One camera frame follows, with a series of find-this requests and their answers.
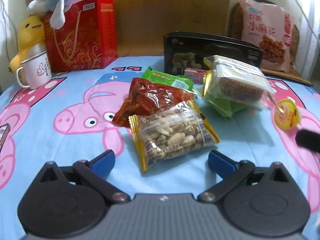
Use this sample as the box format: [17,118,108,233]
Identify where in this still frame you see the clear nut packet gold edges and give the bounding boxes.
[128,100,220,172]

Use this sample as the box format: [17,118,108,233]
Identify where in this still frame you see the wooden board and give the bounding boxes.
[26,0,230,58]

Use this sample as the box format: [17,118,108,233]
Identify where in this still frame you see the white enamel mug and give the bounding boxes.
[15,51,52,90]

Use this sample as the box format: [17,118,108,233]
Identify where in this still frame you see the green packet with red label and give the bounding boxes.
[142,66,194,93]

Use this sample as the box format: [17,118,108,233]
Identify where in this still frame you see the pale green snack packet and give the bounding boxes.
[202,91,233,115]

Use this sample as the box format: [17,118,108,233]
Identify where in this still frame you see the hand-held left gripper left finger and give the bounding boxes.
[32,149,130,204]

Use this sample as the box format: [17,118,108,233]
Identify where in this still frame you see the yellow duck plush toy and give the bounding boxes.
[9,15,48,72]

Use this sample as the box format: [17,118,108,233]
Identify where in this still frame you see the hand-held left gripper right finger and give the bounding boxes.
[197,150,298,203]

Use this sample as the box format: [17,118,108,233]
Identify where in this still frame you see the red snack packet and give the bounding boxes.
[112,77,195,128]

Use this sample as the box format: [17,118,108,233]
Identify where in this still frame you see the small pink box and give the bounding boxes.
[184,67,208,84]

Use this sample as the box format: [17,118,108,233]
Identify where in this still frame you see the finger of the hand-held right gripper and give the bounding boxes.
[295,129,320,153]

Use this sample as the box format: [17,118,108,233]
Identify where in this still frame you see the printed blanket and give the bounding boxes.
[0,55,320,240]

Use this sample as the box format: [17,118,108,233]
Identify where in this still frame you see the red gift bag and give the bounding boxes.
[41,0,118,73]

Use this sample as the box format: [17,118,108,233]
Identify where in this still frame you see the large pink snack bag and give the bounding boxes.
[237,0,303,71]

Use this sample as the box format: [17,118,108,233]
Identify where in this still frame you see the black cardboard box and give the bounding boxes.
[164,32,264,74]

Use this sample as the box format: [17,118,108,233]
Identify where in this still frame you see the clear cake packet gold edge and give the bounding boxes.
[201,55,275,109]

